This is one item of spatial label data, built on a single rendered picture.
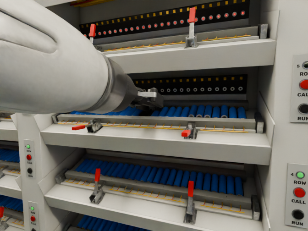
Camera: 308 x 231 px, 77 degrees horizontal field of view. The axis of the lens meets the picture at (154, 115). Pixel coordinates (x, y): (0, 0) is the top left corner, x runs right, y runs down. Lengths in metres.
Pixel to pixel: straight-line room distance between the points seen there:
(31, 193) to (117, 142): 0.36
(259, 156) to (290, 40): 0.22
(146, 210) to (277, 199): 0.30
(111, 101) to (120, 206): 0.36
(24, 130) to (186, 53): 0.54
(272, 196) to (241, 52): 0.29
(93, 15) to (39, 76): 0.66
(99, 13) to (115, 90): 0.56
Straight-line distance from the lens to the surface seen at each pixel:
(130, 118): 0.52
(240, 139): 0.45
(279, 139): 0.44
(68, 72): 0.20
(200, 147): 0.44
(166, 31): 0.64
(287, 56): 0.44
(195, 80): 0.58
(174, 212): 0.54
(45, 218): 0.76
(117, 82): 0.28
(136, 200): 0.58
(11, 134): 0.78
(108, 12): 0.80
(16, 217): 1.00
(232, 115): 0.51
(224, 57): 0.44
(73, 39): 0.21
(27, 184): 0.77
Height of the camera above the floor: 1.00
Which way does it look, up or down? 5 degrees down
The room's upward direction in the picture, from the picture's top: straight up
